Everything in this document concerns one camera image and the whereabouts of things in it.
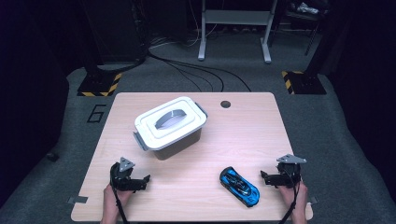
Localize black yellow striped stand base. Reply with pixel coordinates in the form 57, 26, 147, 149
281, 70, 328, 95
77, 72, 123, 97

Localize blue toy car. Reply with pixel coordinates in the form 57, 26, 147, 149
219, 166, 262, 208

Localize black floor cable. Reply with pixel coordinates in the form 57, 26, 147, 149
148, 51, 252, 93
162, 59, 225, 93

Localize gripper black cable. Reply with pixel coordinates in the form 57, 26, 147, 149
278, 178, 303, 224
110, 174, 130, 224

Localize person's right hand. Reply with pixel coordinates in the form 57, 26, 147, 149
277, 181, 308, 206

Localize white floor cables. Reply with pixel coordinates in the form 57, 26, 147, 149
148, 22, 220, 50

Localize grey tape strip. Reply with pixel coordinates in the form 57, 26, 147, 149
67, 195, 90, 205

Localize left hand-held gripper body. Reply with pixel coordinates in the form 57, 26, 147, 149
109, 157, 138, 191

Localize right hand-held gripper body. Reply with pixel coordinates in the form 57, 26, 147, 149
276, 153, 307, 189

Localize dark chair with white cloth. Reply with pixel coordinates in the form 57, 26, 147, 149
284, 0, 332, 58

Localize clear grey storage box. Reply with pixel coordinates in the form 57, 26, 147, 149
133, 102, 209, 161

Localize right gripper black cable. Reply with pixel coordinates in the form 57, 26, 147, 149
278, 178, 303, 224

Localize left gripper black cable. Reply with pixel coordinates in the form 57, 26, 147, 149
110, 174, 130, 224

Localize person's left hand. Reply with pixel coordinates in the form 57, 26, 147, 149
103, 184, 134, 206

